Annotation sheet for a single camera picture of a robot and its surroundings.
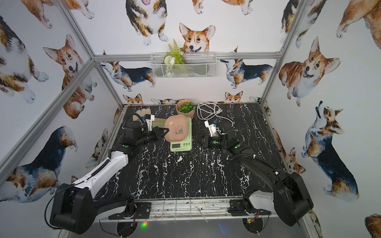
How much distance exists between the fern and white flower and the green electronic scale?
326 mm

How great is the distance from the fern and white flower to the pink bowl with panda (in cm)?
29

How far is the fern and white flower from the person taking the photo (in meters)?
0.81

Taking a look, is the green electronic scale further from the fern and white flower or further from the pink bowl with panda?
the fern and white flower

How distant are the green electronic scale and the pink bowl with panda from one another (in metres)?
0.01

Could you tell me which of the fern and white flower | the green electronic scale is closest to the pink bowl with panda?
the green electronic scale

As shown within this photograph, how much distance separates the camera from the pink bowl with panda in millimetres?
793

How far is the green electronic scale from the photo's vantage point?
0.78 meters
